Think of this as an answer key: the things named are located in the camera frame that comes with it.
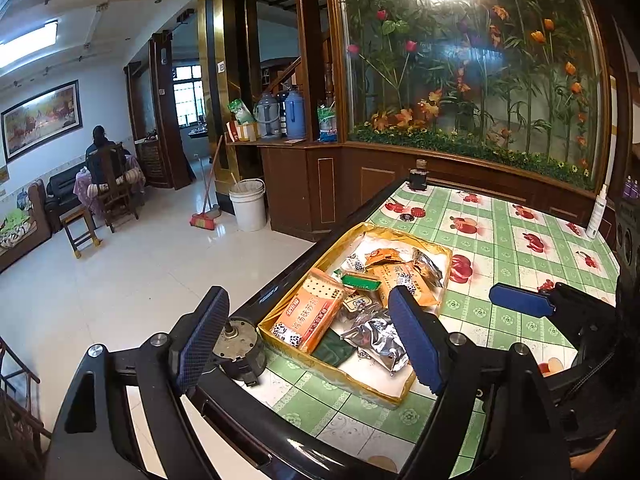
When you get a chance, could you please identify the dark green packet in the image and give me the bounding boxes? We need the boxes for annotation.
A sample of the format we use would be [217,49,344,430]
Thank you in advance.
[314,331,360,367]

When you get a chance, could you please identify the white plastic bucket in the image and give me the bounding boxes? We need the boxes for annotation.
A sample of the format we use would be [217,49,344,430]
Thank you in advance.
[229,178,267,232]

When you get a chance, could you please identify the orange box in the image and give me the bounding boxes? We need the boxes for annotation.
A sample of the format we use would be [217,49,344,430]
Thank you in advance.
[225,121,261,143]

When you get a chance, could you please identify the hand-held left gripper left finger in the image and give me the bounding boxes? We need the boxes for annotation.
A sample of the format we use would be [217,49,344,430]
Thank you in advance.
[50,286,231,480]

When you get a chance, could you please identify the small electric motor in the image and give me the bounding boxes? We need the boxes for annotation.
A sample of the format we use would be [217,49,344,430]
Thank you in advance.
[214,315,269,388]

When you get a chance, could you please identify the grey thermos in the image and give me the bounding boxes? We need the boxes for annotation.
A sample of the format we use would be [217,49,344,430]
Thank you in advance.
[254,92,282,138]

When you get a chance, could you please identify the red broom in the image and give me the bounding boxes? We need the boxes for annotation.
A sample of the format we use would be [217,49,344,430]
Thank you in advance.
[189,135,225,231]

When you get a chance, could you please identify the orange yellow biscuit pack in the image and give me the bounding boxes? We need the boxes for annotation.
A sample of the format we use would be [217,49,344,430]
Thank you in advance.
[371,261,442,308]

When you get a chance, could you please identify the dark ink bottle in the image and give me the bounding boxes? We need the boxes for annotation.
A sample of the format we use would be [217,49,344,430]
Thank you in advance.
[409,159,429,193]

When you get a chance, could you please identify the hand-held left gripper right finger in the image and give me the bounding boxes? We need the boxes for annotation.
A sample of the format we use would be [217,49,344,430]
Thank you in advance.
[387,285,573,480]

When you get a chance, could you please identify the wooden stool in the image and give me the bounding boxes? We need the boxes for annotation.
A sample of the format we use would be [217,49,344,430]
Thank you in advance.
[59,210,105,260]

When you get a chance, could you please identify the blue thermos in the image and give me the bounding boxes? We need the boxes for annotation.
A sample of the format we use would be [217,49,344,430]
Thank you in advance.
[284,86,307,140]

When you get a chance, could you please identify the brown sofa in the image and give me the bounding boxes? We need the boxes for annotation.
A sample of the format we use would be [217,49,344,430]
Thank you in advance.
[0,179,53,273]

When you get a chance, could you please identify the yellow cracker pack green ends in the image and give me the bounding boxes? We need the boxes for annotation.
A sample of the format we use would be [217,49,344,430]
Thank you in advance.
[341,272,385,292]

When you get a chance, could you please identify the black sofa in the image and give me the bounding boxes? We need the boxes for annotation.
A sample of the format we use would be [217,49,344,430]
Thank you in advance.
[44,167,91,221]

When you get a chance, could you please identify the clear packet with dark snack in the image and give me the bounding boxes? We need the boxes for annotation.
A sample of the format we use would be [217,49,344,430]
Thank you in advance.
[339,291,383,322]

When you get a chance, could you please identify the white tray with yellow tape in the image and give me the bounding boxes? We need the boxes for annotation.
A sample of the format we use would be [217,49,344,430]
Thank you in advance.
[256,221,454,408]

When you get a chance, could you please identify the wooden chair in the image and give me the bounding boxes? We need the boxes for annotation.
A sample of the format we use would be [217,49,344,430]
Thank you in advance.
[92,144,141,233]

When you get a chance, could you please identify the large silver foil packet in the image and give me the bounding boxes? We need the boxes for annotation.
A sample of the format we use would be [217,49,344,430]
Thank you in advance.
[341,310,422,375]

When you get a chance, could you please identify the glass display with artificial flowers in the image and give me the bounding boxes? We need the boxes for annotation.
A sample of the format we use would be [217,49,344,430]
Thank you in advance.
[325,0,613,191]

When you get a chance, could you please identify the green fruit print tablecloth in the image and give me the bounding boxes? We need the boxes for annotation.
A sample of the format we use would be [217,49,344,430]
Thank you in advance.
[260,180,621,480]

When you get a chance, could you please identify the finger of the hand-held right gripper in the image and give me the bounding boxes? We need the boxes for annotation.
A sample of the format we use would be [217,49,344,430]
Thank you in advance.
[488,282,563,320]

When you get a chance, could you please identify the green bag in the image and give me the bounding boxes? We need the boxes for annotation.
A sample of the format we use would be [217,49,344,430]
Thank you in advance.
[227,99,256,125]

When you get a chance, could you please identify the ceiling light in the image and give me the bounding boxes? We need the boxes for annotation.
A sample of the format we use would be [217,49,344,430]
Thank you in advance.
[0,20,60,68]

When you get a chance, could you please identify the framed wall painting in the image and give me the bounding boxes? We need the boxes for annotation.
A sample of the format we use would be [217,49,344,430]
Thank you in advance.
[0,79,83,163]

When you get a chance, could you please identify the orange cracker pack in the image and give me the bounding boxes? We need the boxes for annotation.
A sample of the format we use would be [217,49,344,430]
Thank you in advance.
[271,267,352,355]

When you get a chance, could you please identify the white spray bottle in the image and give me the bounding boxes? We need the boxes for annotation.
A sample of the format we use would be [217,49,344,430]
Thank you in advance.
[585,184,608,240]

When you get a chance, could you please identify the barred window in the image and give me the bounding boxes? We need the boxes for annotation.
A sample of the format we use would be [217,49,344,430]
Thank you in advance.
[172,65,203,128]

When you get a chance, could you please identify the small orange snack packet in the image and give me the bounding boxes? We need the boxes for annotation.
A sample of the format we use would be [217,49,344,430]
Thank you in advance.
[364,248,405,268]

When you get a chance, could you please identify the gold trimmed pillar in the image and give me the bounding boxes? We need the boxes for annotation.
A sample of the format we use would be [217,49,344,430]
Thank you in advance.
[196,0,261,216]

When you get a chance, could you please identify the wooden cabinet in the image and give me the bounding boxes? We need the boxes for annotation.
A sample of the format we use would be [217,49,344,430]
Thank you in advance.
[225,137,608,241]

